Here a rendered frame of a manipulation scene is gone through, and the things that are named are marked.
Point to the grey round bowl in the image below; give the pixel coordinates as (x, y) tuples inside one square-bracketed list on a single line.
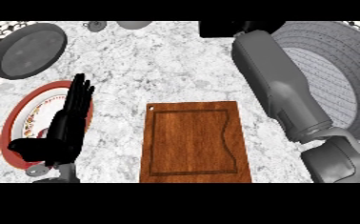
[(134, 24)]

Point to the dark grey round pan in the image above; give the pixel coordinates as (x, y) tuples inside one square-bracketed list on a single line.
[(29, 51)]

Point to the small grey round knob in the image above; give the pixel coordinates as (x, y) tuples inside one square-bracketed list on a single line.
[(96, 26)]

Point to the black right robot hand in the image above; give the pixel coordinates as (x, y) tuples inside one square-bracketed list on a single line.
[(217, 29)]

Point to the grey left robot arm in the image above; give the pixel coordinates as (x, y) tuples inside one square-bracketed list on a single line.
[(65, 174)]

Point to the brown wooden cutting board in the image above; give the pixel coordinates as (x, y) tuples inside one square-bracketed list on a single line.
[(192, 142)]

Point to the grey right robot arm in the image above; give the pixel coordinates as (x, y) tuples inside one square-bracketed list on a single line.
[(276, 81)]

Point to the red-rimmed patterned plate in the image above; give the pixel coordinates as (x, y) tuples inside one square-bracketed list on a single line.
[(21, 113)]

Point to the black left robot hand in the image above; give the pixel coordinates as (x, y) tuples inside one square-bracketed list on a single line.
[(65, 129)]

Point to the grey wicker basket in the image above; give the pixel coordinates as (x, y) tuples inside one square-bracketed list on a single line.
[(330, 75)]

